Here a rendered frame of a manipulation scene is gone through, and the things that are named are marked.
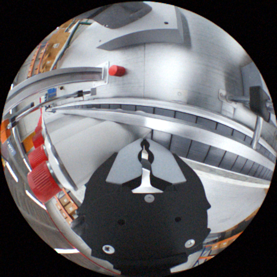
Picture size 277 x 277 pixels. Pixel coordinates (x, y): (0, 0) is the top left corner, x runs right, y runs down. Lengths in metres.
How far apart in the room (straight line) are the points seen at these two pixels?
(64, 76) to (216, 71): 0.36
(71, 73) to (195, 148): 0.34
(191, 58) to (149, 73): 0.11
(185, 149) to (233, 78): 0.20
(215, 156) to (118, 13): 0.36
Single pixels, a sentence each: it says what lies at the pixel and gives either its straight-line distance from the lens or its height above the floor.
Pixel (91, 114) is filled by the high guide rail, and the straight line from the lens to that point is 0.15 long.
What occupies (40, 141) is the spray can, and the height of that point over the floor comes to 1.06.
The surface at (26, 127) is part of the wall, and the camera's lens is 8.17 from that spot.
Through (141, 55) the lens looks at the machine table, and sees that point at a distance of 0.26.
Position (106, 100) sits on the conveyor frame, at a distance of 0.25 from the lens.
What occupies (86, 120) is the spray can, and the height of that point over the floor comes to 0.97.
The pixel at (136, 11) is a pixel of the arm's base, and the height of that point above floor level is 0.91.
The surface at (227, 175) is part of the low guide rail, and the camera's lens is 0.20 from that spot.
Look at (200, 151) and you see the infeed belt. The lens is 0.18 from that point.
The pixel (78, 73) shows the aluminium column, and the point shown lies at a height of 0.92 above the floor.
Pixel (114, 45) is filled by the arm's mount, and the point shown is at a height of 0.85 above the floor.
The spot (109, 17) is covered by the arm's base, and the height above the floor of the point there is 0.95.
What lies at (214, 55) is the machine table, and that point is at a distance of 0.25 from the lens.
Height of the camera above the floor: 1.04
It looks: 50 degrees down
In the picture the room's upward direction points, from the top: 128 degrees counter-clockwise
